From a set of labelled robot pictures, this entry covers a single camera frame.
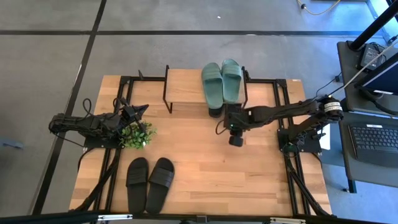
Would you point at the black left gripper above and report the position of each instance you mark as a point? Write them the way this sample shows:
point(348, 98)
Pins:
point(127, 113)

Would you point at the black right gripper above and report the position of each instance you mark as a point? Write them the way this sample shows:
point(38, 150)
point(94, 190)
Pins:
point(237, 119)

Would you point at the black rubber slide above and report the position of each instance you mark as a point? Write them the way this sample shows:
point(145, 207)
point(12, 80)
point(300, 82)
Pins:
point(216, 112)
point(136, 186)
point(160, 186)

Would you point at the green rubber slide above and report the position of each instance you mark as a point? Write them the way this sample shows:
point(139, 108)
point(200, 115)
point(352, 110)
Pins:
point(231, 81)
point(212, 85)

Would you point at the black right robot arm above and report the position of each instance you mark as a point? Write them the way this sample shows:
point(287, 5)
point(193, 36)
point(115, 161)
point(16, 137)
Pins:
point(280, 112)

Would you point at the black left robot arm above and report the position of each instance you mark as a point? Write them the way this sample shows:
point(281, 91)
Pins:
point(77, 124)

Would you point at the green plant in white pot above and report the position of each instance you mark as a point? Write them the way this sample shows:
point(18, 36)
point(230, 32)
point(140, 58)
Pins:
point(136, 137)

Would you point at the white paper sheet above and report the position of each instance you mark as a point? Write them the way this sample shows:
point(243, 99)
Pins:
point(325, 137)

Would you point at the dark grey monitor desk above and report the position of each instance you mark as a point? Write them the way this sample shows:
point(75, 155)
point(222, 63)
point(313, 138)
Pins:
point(346, 77)

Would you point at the dark grey laptop desk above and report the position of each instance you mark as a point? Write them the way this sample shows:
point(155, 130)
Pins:
point(345, 174)

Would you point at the black rig crossbar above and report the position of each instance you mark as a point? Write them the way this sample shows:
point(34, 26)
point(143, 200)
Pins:
point(46, 217)

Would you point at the black laptop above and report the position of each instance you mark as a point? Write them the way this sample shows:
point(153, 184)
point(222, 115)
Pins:
point(373, 140)

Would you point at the black power adapter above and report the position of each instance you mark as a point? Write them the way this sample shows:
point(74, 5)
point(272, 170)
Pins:
point(370, 56)

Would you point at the dark computer monitor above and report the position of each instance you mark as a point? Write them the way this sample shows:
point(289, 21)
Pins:
point(385, 79)

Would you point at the black diagonal pole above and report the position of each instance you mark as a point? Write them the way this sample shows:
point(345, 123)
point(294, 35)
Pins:
point(373, 28)

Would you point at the black aluminium table frame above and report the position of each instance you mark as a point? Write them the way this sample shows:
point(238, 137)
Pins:
point(146, 79)

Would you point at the wooden shelf black metal frame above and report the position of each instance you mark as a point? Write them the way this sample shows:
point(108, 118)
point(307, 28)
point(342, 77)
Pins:
point(183, 85)

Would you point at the silver metal bracket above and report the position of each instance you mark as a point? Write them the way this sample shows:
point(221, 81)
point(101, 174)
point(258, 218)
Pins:
point(287, 221)
point(115, 217)

